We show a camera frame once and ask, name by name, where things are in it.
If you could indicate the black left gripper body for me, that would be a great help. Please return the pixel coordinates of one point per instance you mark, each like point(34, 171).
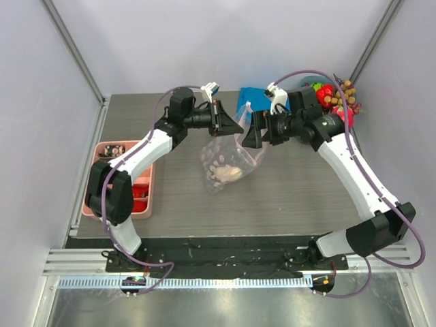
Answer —
point(204, 118)

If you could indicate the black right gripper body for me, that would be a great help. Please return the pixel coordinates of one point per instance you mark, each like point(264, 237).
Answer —
point(264, 126)

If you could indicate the clear pink-dotted zip bag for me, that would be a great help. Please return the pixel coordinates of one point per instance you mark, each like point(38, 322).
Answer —
point(228, 151)

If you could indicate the beige toy potato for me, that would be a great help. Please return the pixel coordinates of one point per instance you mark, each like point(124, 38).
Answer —
point(227, 174)

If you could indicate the pink toy dragon fruit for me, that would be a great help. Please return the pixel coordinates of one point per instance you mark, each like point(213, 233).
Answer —
point(340, 111)

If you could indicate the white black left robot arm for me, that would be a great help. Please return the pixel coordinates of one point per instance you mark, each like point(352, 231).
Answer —
point(109, 188)

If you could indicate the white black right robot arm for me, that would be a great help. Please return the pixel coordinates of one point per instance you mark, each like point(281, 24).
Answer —
point(385, 220)

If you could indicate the blue folded cloth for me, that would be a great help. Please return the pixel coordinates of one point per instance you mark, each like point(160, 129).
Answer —
point(257, 98)

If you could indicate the teal plastic fruit basket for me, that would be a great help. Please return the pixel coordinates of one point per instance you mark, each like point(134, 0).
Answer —
point(308, 80)

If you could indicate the green toy vegetable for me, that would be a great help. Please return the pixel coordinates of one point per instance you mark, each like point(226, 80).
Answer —
point(316, 86)

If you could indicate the red toy bell pepper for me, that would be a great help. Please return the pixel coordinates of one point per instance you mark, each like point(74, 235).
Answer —
point(324, 95)

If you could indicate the brown toy longan bunch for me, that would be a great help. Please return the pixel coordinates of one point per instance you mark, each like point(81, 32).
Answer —
point(345, 94)

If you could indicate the pink plastic divided organizer tray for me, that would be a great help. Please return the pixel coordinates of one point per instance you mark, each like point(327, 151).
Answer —
point(148, 176)

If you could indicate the rose patterned dark cloth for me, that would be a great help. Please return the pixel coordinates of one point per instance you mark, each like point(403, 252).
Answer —
point(111, 151)

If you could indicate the lower red folded cloth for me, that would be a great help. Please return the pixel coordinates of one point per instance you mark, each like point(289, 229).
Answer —
point(139, 206)

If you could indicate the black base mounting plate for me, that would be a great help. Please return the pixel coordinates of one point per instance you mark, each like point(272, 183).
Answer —
point(245, 257)

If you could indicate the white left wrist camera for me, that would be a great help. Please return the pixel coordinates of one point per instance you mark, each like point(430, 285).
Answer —
point(208, 91)

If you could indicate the white slotted cable duct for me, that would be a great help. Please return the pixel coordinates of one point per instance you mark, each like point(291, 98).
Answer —
point(127, 282)

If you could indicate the aluminium frame rail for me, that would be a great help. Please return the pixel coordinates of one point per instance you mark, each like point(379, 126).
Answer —
point(62, 262)

